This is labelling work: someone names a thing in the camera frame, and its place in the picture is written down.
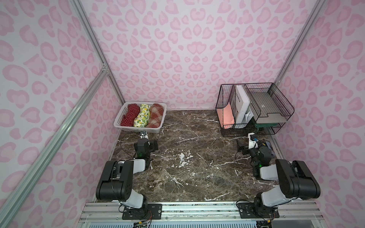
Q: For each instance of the white book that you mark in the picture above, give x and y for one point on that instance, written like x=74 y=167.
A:
x=241 y=106

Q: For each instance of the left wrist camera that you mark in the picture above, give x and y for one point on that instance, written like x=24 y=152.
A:
x=144 y=135

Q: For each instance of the white plastic basket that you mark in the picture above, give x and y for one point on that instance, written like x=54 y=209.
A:
x=123 y=111

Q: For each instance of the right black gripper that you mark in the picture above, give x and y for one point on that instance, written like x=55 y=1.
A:
x=245 y=145

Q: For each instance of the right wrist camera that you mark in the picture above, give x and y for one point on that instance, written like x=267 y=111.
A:
x=253 y=141

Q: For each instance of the black wire desk organizer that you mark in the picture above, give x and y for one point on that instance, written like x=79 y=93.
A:
x=226 y=95

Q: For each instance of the red plaid skirt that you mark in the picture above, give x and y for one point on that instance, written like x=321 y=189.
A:
x=156 y=115

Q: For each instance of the lemon print skirt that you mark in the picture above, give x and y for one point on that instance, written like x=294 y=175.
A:
x=143 y=117

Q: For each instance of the aluminium frame rail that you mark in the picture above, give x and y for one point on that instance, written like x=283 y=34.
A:
x=204 y=214

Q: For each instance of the grey paper tray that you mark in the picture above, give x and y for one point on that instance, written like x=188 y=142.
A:
x=268 y=109

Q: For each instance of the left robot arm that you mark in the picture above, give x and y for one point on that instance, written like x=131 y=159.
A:
x=116 y=179

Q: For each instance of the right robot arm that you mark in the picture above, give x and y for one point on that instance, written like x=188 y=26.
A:
x=295 y=179

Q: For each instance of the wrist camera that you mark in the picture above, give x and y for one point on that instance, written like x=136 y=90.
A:
x=144 y=135
x=253 y=141

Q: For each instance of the red polka dot skirt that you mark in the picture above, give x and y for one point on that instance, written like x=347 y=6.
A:
x=132 y=113

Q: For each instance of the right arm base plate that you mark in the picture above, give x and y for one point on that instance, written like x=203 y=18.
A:
x=249 y=210

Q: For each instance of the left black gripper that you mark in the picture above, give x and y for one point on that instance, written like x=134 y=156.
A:
x=143 y=139

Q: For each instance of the pink folder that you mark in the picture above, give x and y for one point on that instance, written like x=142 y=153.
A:
x=228 y=119

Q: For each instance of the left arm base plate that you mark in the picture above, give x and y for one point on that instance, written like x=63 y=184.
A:
x=147 y=211

